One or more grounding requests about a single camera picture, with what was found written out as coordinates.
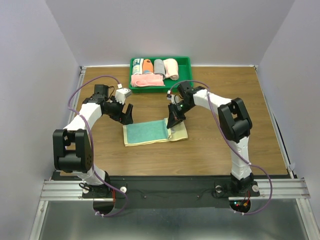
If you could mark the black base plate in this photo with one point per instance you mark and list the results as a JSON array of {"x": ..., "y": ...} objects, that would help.
[{"x": 170, "y": 192}]

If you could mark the pink rolled towel in tray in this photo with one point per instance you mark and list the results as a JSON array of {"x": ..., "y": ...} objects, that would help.
[{"x": 147, "y": 80}]

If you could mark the grey rolled towel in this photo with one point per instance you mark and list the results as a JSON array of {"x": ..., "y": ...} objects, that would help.
[{"x": 159, "y": 67}]

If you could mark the pink towel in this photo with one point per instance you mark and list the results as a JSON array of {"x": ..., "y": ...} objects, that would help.
[
  {"x": 171, "y": 69},
  {"x": 147, "y": 80}
]

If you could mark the orange rolled towel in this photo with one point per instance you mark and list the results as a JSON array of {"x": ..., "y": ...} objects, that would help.
[{"x": 147, "y": 67}]

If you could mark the green plastic tray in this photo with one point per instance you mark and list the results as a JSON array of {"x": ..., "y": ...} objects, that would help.
[{"x": 184, "y": 72}]

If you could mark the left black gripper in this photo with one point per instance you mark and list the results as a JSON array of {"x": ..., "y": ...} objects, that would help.
[{"x": 127, "y": 119}]

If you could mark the yellow green towel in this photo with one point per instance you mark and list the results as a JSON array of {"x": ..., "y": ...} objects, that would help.
[{"x": 151, "y": 132}]

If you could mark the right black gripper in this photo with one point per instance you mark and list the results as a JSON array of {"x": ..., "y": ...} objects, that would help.
[{"x": 174, "y": 117}]

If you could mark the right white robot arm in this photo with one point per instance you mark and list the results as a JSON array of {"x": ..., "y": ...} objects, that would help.
[{"x": 233, "y": 121}]

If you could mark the white green rolled towel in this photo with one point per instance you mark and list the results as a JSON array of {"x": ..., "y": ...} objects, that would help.
[{"x": 137, "y": 66}]

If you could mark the aluminium frame rail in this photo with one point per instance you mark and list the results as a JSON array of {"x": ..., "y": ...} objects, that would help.
[{"x": 276, "y": 214}]

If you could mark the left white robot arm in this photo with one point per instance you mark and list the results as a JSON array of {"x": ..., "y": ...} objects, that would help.
[{"x": 73, "y": 150}]

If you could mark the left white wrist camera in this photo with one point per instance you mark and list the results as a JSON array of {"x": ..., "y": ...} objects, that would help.
[{"x": 122, "y": 93}]

